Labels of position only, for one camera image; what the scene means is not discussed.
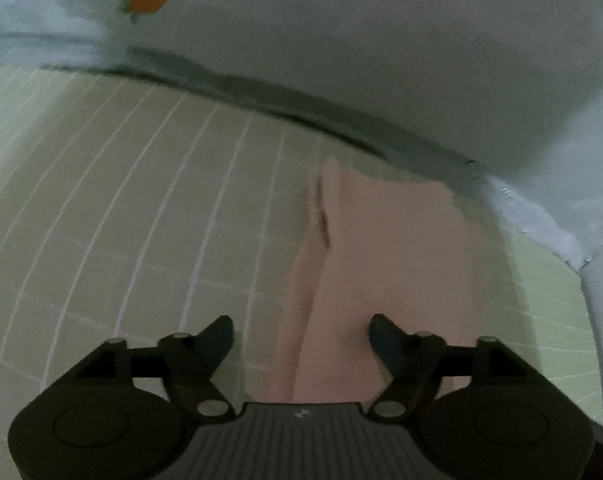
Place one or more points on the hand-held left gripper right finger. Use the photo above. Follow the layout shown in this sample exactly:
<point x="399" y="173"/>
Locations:
<point x="384" y="338"/>

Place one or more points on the pink garment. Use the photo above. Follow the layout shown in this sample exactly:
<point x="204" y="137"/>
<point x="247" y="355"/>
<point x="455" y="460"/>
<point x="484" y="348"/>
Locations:
<point x="396" y="260"/>

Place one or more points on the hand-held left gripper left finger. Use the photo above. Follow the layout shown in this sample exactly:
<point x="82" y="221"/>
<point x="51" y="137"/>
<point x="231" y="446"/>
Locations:
<point x="219" y="340"/>

